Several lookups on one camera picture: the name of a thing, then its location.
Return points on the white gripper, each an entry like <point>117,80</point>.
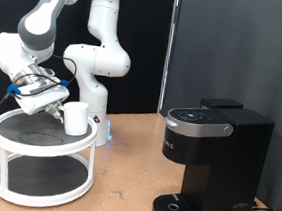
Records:
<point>44,98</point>

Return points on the white ceramic mug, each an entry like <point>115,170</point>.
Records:
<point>77,119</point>

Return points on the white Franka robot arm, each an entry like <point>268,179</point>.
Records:
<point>98,61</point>

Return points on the black Keurig coffee machine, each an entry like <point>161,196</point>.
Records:
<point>232,168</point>

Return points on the white two-tier turntable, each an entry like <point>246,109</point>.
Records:
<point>43,148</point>

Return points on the black backdrop curtain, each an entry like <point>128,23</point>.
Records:
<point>145,29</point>

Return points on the silver vertical pole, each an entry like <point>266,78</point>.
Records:
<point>168,54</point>

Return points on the grey partition board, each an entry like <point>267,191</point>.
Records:
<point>248,35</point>

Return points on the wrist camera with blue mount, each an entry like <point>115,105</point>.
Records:
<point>14,89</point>

